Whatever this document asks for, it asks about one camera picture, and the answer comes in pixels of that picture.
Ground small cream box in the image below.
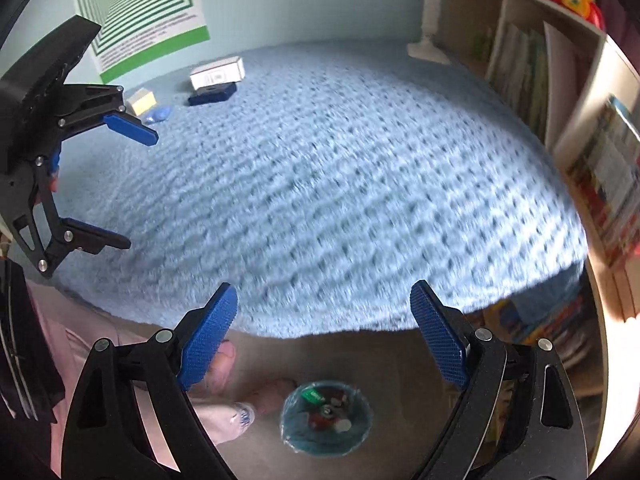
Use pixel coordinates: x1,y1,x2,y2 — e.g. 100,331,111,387
126,88,157,117

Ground white floral gold-edged box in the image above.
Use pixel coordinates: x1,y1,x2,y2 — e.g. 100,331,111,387
190,55,245,90

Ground red herbal tea can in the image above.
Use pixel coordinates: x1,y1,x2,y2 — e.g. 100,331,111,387
308,412,341,431

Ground teal lined trash bin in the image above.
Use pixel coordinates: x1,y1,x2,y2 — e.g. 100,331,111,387
280,380,373,458

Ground dark blue flat box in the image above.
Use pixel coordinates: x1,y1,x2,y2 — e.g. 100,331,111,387
188,82,238,106

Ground white cup in bin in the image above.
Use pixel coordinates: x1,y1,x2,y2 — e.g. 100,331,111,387
333,418,352,434

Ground green box in bin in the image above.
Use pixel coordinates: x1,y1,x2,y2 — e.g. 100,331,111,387
300,387,326,406

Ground blue knitted bed blanket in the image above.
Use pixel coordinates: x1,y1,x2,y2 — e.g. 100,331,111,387
51,41,588,338

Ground wooden bookshelf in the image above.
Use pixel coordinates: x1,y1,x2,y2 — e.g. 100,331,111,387
434,0,640,401

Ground green striped wall poster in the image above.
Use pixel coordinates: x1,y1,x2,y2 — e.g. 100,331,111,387
74,0,210,84

